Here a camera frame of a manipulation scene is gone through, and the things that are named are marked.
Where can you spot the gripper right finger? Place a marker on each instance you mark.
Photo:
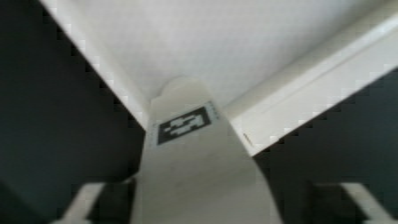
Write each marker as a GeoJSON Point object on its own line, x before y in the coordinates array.
{"type": "Point", "coordinates": [343, 204]}

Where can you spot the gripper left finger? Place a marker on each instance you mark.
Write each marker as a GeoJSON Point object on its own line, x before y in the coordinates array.
{"type": "Point", "coordinates": [100, 205]}

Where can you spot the white desk top tray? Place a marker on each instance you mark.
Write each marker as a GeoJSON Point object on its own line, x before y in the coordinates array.
{"type": "Point", "coordinates": [256, 46]}

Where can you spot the white U-shaped frame fence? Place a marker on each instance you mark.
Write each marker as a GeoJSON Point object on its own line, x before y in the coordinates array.
{"type": "Point", "coordinates": [311, 85]}

